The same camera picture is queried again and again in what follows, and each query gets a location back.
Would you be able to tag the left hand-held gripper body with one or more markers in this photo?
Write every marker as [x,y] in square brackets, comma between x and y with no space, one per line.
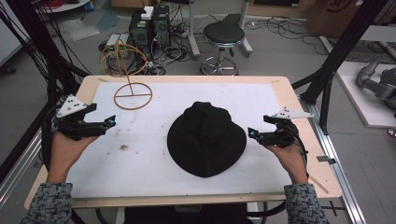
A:
[74,123]

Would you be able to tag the white table mat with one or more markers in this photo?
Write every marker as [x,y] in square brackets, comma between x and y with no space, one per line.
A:
[149,168]

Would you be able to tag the person's right hand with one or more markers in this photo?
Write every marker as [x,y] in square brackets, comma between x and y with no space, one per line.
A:
[291,161]

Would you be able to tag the black round stool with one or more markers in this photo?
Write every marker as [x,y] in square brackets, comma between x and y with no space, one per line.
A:
[223,34]

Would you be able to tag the black metal frame post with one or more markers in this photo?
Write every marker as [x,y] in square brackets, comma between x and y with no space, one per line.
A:
[40,46]
[339,53]

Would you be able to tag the aluminium rail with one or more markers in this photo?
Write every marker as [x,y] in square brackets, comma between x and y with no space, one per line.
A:
[334,161]

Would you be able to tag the white floor board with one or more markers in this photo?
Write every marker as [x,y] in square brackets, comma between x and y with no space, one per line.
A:
[362,96]

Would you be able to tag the black computer tower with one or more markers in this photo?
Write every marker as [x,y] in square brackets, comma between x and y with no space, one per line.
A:
[161,26]
[140,34]

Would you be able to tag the black bucket hat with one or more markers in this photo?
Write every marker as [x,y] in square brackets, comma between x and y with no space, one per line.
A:
[206,140]

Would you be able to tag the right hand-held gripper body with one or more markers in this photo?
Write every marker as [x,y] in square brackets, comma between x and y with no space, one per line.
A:
[278,132]

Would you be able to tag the person's left hand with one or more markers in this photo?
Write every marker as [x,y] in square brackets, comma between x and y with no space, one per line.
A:
[67,152]

